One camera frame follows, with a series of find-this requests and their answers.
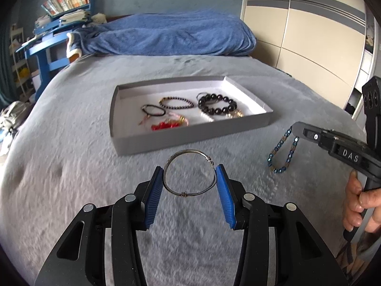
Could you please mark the person's right hand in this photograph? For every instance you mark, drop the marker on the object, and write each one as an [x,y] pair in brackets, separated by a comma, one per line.
[356,202]

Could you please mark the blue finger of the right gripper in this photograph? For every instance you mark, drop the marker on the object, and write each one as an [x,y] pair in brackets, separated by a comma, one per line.
[324,138]

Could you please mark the cream wardrobe with grey stripes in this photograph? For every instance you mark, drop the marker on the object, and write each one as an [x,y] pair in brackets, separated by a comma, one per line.
[318,42]

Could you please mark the blue wooden desk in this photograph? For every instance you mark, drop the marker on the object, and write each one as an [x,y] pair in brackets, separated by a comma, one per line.
[52,34]

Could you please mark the white shelving rack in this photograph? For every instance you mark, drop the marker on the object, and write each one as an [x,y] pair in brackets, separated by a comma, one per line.
[19,64]

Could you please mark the grey bag on floor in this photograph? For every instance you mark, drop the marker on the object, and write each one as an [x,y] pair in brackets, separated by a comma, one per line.
[15,115]

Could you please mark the grey shallow cardboard tray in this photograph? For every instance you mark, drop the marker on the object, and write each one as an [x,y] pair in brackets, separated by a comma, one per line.
[152,115]

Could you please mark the thin silver ring bangle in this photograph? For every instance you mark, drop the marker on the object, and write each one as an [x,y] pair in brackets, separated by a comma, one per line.
[189,173]

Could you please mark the blue blanket on bed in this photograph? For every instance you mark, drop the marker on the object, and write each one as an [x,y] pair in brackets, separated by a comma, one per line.
[203,32]

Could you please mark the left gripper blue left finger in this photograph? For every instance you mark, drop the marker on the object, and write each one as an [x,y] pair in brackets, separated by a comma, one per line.
[78,257]

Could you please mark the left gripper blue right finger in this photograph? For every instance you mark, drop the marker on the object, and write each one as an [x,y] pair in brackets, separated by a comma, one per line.
[302,257]

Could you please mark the row of books on shelf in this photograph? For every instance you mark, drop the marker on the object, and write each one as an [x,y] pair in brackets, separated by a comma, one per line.
[57,7]

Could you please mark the pearl hair clip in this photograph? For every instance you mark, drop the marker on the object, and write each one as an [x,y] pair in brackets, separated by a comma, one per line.
[206,117]

